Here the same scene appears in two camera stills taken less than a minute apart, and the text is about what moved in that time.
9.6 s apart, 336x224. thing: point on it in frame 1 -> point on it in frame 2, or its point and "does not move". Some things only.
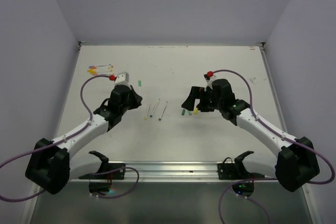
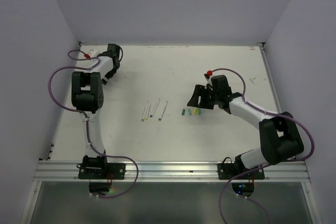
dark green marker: [151, 115] does not move
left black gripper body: [132, 102] -> [111, 72]
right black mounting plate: [235, 171] does not move
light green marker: [163, 111] does not move
